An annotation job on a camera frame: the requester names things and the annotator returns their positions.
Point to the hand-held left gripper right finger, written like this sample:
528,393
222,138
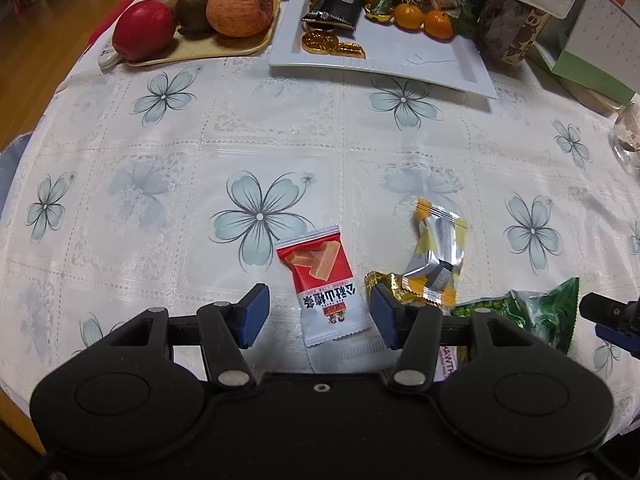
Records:
382,317

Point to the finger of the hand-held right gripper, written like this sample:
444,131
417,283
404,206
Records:
600,310
617,341

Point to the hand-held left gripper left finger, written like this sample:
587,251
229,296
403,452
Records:
255,317

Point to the shiny dark green snack packet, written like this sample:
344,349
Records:
547,310

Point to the red and white snack packet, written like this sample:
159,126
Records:
320,280

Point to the yellow and silver snack packet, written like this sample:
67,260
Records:
440,245

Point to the gold foil candy packet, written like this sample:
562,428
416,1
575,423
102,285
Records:
392,285

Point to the white and pink snack packet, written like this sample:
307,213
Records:
452,360

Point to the white floral lace tablecloth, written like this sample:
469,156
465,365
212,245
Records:
200,160

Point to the clear glass bowl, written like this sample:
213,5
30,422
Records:
629,140

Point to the white rectangular plate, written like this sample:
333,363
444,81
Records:
400,66

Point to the cream fruit tray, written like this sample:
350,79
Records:
210,51

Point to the tall jar with dark label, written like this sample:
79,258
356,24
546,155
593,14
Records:
510,35

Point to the desk calendar with green base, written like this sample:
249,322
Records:
607,20

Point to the white plastic object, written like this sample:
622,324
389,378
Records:
107,59

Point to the small orange tangerine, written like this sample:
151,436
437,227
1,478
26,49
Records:
409,16
439,25
375,0

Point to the dark red apple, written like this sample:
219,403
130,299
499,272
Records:
142,30

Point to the large striped pink apple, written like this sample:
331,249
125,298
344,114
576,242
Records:
240,7

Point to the brown green kiwi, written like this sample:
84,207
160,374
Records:
192,10
167,1

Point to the black snack packet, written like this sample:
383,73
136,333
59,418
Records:
335,5

